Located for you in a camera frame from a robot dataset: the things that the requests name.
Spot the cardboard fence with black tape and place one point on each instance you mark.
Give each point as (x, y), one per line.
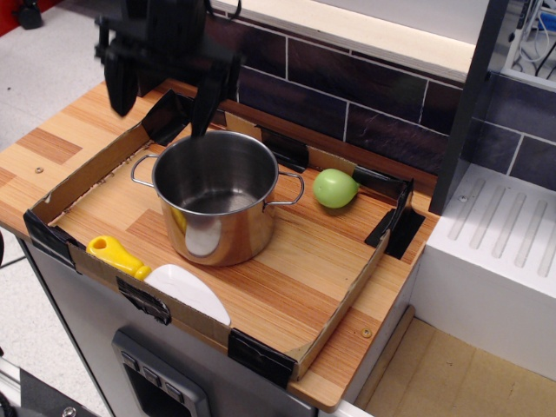
(300, 305)

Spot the green plastic pear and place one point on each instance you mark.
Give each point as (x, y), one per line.
(333, 188)

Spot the black object on floor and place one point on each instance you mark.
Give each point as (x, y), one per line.
(28, 15)

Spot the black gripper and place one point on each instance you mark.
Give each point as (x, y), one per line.
(171, 43)

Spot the dark shelf post right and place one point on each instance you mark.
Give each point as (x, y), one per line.
(459, 147)

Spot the yellow handled white spatula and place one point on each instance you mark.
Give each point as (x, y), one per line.
(171, 279)

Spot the white toy sink drainboard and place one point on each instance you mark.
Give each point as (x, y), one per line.
(487, 273)

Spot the stainless steel pot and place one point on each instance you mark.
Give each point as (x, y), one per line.
(217, 193)

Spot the grey oven control panel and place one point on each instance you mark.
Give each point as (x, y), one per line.
(160, 390)

